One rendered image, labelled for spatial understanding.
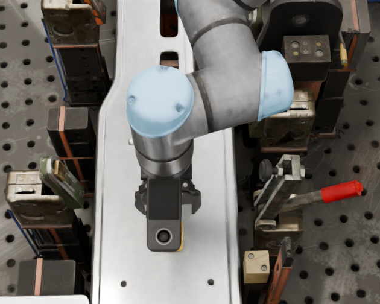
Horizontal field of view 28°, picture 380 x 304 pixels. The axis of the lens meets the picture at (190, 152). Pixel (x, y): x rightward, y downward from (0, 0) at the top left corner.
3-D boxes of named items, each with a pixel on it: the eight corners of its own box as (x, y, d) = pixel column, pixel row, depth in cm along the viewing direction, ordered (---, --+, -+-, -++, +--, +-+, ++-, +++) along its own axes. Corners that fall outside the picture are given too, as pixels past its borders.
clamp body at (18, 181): (40, 231, 148) (-4, 156, 117) (100, 230, 148) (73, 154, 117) (36, 276, 144) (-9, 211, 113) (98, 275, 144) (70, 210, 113)
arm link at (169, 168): (193, 162, 91) (126, 164, 91) (194, 178, 96) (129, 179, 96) (193, 108, 95) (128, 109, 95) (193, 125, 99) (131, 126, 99)
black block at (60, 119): (64, 169, 154) (35, 99, 127) (116, 169, 154) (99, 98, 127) (61, 207, 150) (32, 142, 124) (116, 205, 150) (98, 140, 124)
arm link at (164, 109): (209, 108, 82) (133, 129, 81) (208, 152, 92) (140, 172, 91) (187, 50, 85) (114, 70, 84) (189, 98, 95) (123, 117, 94)
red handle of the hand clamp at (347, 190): (255, 195, 111) (356, 169, 103) (262, 199, 113) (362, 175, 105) (256, 222, 109) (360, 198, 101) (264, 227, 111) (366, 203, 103)
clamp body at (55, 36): (64, 76, 163) (32, -26, 131) (120, 75, 163) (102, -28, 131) (61, 114, 159) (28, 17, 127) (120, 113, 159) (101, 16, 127)
